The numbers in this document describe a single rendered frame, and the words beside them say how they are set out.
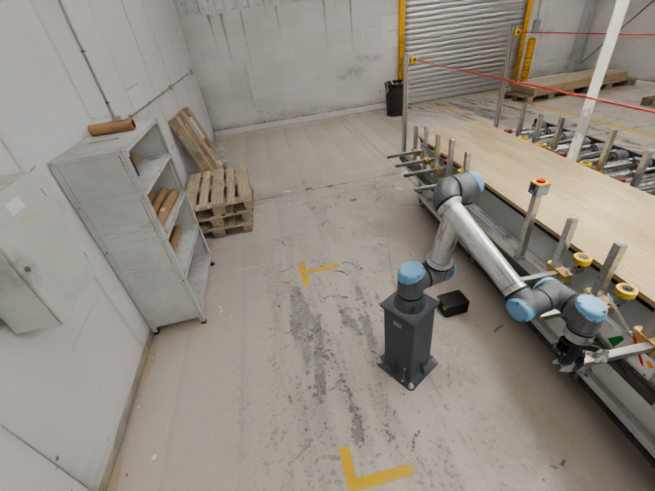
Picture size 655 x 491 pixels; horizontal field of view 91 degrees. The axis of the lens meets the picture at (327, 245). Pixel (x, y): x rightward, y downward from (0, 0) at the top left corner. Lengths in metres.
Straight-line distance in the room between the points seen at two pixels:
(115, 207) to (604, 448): 3.23
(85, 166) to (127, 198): 0.28
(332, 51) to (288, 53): 1.02
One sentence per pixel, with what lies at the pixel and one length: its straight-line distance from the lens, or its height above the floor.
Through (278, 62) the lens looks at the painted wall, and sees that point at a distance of 8.58.
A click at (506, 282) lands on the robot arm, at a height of 1.21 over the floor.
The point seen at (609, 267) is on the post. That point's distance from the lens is 1.88.
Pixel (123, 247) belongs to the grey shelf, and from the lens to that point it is 2.74.
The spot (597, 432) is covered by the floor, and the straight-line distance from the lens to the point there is 2.59.
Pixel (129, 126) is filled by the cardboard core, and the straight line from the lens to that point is 2.90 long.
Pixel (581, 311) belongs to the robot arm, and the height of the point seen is 1.18.
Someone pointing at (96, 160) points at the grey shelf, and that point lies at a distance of 2.48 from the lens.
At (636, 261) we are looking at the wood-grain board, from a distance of 2.24.
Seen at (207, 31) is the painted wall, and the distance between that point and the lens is 8.58.
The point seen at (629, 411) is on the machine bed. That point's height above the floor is 0.17.
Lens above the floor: 2.07
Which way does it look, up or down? 35 degrees down
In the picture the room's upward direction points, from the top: 8 degrees counter-clockwise
